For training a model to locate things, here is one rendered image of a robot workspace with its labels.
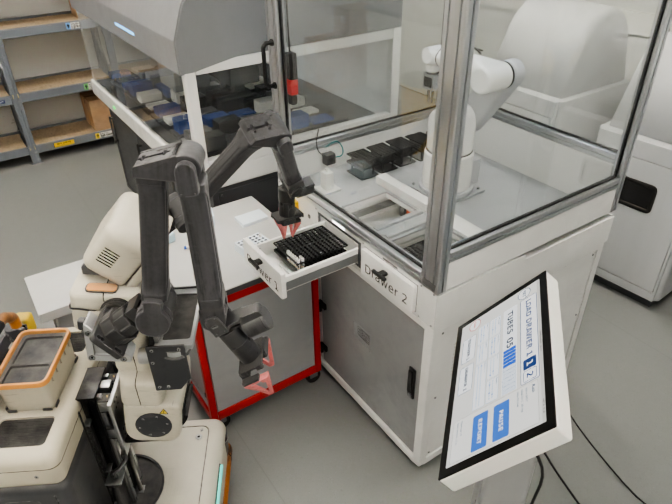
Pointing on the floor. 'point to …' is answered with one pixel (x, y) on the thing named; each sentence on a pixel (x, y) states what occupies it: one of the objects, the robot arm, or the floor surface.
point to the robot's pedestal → (54, 293)
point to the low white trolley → (280, 310)
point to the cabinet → (415, 350)
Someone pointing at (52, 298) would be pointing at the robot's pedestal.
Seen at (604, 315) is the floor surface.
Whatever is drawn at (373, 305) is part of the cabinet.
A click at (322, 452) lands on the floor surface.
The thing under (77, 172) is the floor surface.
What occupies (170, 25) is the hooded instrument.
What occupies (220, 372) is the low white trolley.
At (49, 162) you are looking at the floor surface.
